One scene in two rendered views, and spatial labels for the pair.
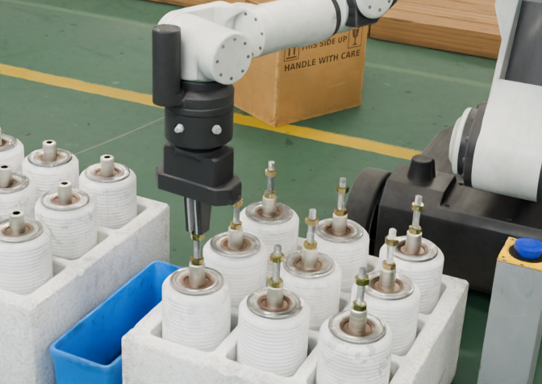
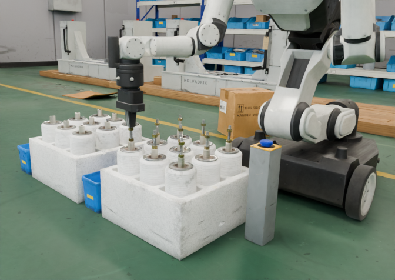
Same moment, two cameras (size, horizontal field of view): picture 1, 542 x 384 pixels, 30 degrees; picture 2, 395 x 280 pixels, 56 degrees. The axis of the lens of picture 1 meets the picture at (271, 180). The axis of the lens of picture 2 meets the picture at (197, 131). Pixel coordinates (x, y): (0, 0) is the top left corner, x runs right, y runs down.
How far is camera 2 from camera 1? 61 cm
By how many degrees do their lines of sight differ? 20
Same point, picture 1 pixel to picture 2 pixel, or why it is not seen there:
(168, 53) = (111, 45)
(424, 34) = not seen: hidden behind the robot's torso
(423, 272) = (228, 157)
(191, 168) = (124, 96)
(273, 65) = (232, 114)
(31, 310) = (76, 159)
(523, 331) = (261, 181)
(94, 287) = (111, 162)
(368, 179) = (238, 139)
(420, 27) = not seen: hidden behind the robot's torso
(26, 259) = (80, 142)
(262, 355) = (144, 176)
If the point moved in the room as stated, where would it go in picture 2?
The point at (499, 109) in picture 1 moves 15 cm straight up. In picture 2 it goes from (277, 98) to (280, 56)
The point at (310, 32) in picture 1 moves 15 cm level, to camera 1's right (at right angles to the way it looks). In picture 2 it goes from (179, 49) to (224, 50)
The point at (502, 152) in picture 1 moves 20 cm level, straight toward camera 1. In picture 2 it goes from (275, 115) to (253, 125)
